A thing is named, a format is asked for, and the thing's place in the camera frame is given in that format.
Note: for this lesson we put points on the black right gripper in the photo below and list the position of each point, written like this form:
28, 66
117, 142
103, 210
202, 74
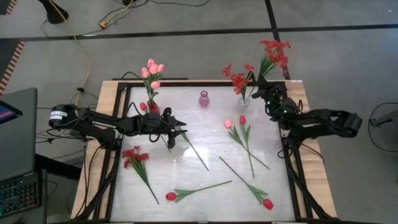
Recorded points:
273, 93

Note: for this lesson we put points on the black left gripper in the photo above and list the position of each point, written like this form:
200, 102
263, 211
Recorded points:
152, 124

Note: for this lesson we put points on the red artificial tulip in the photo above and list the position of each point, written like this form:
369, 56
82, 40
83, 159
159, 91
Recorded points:
170, 196
184, 134
268, 204
242, 119
143, 106

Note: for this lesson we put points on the red blossom sprig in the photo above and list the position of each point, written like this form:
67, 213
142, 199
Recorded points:
239, 81
135, 156
276, 54

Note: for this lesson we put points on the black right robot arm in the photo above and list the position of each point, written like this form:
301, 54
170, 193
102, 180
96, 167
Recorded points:
317, 123

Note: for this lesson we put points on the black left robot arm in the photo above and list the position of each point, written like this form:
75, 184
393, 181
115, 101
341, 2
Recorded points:
102, 124

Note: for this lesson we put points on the clear glass vase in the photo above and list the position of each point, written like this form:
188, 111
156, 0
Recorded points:
243, 104

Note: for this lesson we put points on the red glass vase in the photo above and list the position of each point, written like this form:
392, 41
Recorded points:
154, 109

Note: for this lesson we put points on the purple glass vase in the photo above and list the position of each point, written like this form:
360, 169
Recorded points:
204, 100

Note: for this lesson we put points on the grey stand foot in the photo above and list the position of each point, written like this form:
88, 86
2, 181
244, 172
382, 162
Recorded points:
387, 118

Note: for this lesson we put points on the grey laptop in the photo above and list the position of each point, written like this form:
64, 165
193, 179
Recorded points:
18, 149

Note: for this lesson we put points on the black stand base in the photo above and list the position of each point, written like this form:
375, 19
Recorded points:
56, 14

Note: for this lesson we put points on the small lit screen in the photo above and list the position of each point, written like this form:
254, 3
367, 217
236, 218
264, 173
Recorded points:
7, 113

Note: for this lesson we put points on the orange striped black mat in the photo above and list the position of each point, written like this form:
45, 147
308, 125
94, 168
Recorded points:
14, 62
9, 6

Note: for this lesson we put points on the black table frame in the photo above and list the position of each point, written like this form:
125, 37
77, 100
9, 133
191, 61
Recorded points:
186, 84

